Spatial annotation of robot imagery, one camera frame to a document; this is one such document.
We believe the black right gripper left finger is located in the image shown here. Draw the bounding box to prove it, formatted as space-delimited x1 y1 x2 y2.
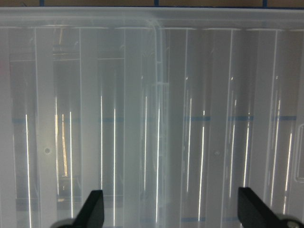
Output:
72 190 105 228

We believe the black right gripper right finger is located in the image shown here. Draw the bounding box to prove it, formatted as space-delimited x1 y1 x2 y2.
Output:
237 187 280 228

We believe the clear plastic box lid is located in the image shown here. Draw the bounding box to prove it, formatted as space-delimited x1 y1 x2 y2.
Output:
0 7 304 228

